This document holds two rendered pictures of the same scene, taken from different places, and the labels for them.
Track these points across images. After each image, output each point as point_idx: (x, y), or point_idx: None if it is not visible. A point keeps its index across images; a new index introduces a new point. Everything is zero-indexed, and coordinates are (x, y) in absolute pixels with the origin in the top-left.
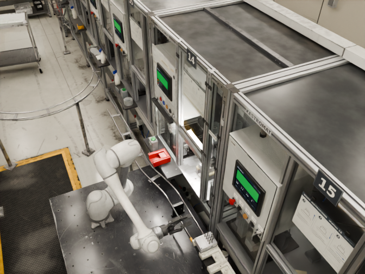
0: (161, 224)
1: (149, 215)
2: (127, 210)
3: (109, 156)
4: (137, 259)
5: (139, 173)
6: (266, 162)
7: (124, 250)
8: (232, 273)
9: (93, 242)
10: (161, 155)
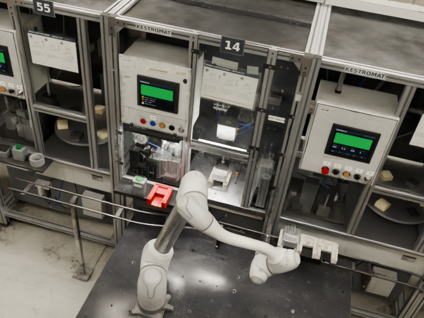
0: (217, 262)
1: (197, 263)
2: (249, 243)
3: (200, 199)
4: (237, 307)
5: (133, 233)
6: (370, 108)
7: (217, 312)
8: (330, 244)
9: None
10: (160, 192)
